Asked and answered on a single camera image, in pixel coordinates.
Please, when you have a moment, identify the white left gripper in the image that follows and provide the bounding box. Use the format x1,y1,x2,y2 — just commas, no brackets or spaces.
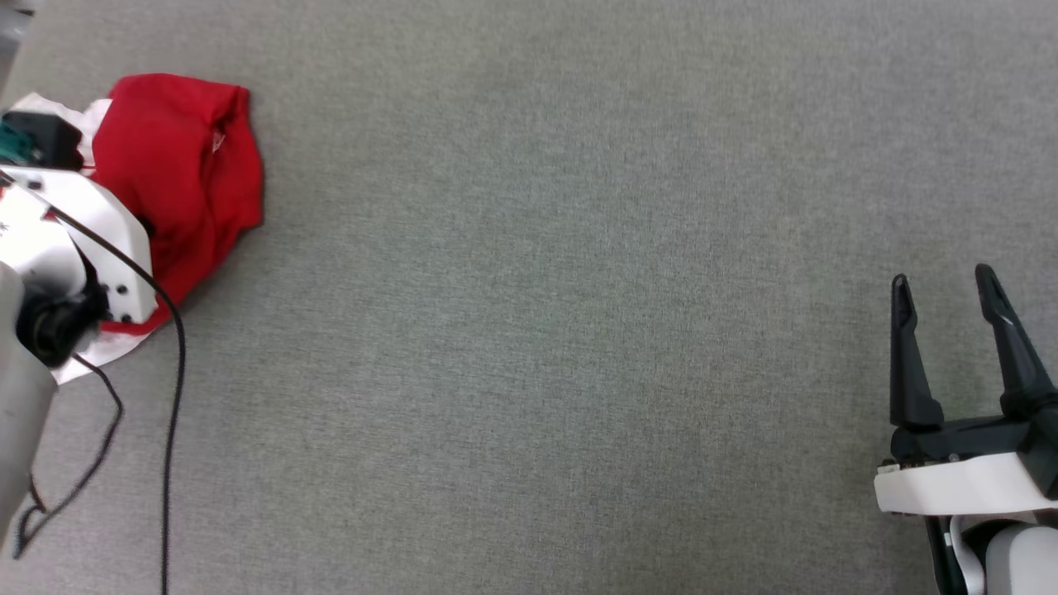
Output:
0,168,159,326

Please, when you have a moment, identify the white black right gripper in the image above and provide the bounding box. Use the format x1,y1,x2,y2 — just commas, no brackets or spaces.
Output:
875,264,1058,517

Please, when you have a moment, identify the red and white T-shirt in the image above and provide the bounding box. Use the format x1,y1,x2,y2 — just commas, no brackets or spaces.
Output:
0,73,265,385

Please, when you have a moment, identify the teal camera cable connector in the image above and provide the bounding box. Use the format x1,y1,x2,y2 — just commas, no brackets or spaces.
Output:
0,124,36,164

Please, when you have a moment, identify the thick black cable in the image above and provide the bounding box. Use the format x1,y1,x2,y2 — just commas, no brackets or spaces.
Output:
0,169,188,595

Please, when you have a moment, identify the thin black cable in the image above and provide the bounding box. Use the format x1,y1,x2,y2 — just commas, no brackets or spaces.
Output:
8,351,126,563

